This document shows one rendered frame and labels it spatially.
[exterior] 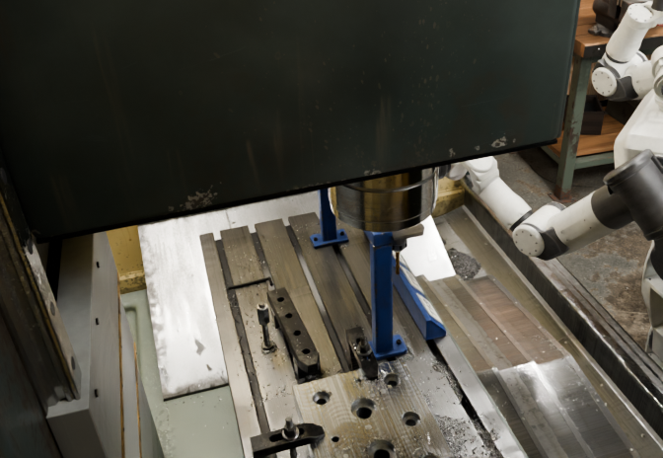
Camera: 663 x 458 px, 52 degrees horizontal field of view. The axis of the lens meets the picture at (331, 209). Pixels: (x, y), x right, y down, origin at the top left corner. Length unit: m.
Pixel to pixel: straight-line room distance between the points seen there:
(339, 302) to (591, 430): 0.63
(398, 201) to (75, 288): 0.45
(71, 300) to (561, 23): 0.70
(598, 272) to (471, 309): 1.48
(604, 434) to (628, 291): 1.62
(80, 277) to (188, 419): 0.90
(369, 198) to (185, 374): 1.10
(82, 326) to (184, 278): 1.12
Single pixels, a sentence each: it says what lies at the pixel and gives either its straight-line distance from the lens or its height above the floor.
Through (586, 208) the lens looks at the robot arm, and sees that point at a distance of 1.46.
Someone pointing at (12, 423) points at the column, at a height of 1.50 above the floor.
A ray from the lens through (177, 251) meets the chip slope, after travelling 2.07.
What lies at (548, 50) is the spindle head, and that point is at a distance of 0.86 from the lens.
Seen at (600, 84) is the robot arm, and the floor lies 1.26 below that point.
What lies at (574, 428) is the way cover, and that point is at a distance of 1.65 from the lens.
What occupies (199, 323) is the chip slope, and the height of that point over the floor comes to 0.70.
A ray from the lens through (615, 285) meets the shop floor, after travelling 3.26.
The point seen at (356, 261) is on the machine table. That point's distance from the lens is 1.78.
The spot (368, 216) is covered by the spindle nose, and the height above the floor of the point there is 1.47.
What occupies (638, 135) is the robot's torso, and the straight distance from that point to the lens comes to 1.50.
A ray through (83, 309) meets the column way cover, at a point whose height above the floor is 1.41.
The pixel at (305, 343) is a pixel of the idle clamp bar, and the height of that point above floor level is 0.96.
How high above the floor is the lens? 1.99
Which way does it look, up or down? 33 degrees down
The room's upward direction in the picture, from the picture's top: 4 degrees counter-clockwise
